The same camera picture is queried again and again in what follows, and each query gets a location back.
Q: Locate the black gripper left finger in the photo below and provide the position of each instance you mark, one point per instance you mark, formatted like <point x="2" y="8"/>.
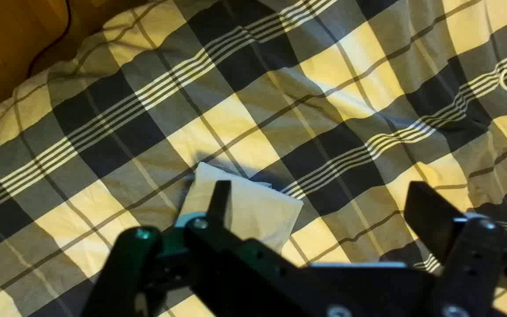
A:
<point x="220" y="204"/>

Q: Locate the folded light grey cloth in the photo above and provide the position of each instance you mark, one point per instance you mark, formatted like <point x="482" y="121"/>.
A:
<point x="259" y="205"/>

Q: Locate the plaid yellow grey bedspread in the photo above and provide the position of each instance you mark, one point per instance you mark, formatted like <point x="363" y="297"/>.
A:
<point x="118" y="147"/>

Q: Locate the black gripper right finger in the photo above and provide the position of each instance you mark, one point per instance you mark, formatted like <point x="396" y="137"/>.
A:
<point x="431" y="218"/>

